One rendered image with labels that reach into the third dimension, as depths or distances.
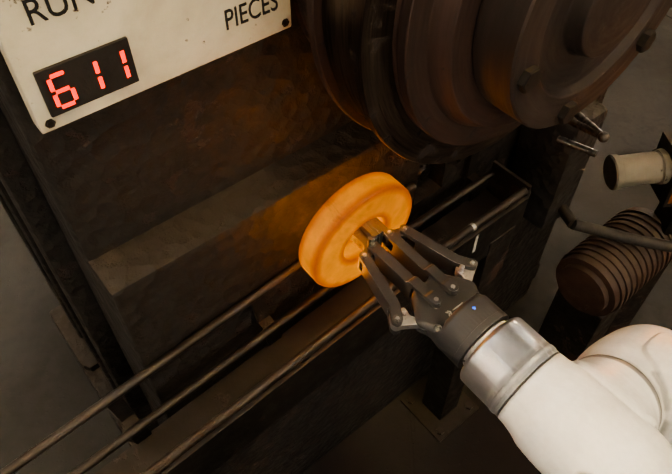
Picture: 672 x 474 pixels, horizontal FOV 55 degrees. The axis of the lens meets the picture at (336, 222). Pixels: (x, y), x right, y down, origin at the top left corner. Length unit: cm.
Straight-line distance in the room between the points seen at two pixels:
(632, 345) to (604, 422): 15
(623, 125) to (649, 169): 124
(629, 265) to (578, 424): 64
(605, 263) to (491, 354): 59
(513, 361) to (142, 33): 45
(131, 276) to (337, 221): 23
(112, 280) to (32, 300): 119
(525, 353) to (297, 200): 32
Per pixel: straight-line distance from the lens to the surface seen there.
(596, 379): 66
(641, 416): 66
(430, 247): 73
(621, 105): 248
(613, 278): 121
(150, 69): 60
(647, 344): 76
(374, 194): 71
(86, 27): 56
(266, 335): 87
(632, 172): 115
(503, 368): 64
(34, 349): 180
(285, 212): 77
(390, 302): 69
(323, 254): 72
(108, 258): 73
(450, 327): 66
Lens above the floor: 142
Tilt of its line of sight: 49 degrees down
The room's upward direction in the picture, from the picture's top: straight up
